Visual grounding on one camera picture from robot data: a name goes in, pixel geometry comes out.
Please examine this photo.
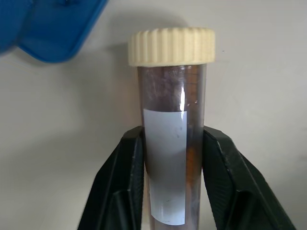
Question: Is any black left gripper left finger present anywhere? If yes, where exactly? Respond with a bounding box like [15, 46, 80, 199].
[77, 126, 152, 230]

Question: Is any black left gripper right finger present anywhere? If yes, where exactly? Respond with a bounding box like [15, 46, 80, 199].
[201, 125, 297, 230]

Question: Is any blue test tube rack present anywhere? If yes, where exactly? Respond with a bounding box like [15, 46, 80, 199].
[0, 0, 107, 64]

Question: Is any cream-capped brown test tube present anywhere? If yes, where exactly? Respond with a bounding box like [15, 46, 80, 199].
[128, 27, 216, 230]

